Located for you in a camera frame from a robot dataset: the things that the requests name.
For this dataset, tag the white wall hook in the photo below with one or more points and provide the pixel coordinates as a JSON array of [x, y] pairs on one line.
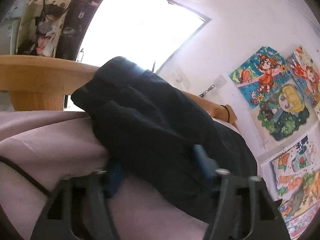
[[221, 80]]

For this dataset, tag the cream tote bag with clothes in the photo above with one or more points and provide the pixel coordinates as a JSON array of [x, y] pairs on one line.
[[47, 27]]

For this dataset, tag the blond character wall poster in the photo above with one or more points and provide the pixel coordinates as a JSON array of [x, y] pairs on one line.
[[285, 112]]

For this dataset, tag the wooden bed frame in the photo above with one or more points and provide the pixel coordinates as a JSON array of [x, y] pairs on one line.
[[37, 80]]

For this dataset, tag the dark storage rack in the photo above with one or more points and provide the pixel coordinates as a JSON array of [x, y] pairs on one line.
[[80, 17]]

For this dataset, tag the pink bedsheet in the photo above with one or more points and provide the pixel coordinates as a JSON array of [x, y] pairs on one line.
[[50, 135]]

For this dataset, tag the black padded jacket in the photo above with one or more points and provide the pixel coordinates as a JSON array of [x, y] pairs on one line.
[[150, 120]]

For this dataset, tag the bright window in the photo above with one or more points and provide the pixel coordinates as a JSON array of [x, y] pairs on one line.
[[140, 25]]

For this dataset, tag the metal key clip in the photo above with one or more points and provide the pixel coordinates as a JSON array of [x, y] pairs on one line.
[[207, 91]]

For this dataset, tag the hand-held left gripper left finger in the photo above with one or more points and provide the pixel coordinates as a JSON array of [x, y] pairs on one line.
[[115, 180]]

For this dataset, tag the red-haired girl wall poster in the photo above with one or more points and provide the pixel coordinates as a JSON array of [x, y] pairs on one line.
[[306, 75], [260, 75]]

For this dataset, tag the orange slices wall poster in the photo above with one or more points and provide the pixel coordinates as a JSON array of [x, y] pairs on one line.
[[297, 157]]

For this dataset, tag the red patterned wall poster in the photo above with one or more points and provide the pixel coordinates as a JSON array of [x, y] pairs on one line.
[[300, 226]]

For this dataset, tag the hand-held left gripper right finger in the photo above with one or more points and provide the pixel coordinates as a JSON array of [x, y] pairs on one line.
[[203, 161]]

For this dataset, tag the grey whale wall poster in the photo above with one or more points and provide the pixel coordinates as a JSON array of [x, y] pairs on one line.
[[302, 195]]

